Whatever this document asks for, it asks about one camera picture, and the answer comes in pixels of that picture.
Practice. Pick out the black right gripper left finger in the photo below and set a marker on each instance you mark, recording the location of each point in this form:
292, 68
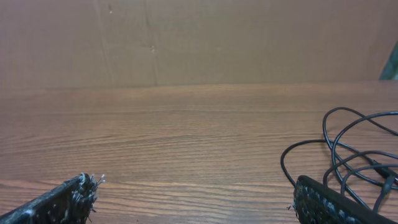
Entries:
69, 203

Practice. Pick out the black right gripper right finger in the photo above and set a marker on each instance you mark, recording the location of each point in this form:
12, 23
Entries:
315, 203

